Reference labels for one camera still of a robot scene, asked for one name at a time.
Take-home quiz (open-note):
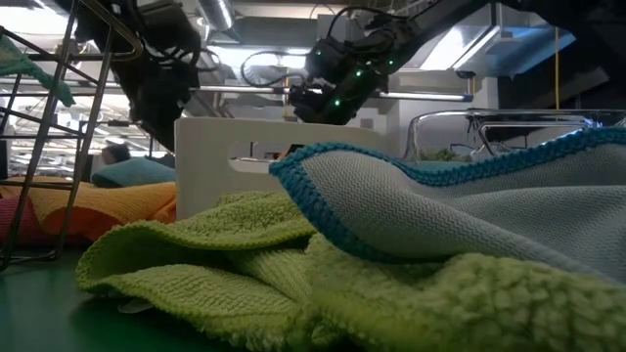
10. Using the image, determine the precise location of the long ceiling light tube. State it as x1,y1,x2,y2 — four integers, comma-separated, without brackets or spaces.
188,83,474,103

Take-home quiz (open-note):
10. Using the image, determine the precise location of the yellow hanging cord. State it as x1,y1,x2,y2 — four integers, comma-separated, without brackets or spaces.
554,26,560,110

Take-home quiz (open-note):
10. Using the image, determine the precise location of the lime green microfiber towel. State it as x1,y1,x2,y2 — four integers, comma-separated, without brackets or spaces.
74,189,626,352

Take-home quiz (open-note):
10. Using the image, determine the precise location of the sage green chenille towel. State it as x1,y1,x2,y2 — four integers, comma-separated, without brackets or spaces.
419,148,474,163

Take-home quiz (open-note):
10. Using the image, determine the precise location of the metal wire basket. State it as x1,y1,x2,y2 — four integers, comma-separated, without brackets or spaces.
0,0,144,273

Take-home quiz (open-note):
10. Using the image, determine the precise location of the pink microfiber towel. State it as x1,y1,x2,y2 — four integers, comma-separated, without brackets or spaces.
0,195,65,246

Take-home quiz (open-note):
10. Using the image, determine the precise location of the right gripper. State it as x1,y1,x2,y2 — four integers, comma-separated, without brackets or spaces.
288,67,378,127

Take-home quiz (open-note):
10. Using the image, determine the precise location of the mint green towel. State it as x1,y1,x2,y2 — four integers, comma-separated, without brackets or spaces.
0,34,77,109

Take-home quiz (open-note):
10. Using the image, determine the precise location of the white plastic basket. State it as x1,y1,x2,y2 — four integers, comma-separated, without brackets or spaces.
174,115,388,222

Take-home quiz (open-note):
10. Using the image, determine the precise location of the grey towel with teal trim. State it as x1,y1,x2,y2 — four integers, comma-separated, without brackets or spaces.
268,125,626,287

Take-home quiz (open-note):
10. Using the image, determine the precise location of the round metal ceiling duct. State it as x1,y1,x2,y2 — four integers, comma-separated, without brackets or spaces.
196,0,237,31

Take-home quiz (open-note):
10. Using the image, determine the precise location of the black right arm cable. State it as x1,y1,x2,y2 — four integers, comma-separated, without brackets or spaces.
239,48,314,90

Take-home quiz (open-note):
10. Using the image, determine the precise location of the rectangular ceiling light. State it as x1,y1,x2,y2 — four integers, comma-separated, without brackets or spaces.
208,44,314,70

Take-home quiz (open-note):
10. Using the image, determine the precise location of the teal microfiber towel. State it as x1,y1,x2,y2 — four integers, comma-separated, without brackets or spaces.
90,156,177,190

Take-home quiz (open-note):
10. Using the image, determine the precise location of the orange microfiber towel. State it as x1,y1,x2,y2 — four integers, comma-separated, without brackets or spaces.
0,174,178,242

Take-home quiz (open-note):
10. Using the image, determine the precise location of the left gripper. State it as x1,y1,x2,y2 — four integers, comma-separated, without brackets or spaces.
127,56,200,154

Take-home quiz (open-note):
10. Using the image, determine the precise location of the silver ventilation hood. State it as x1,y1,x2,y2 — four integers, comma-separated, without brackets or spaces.
418,2,578,80

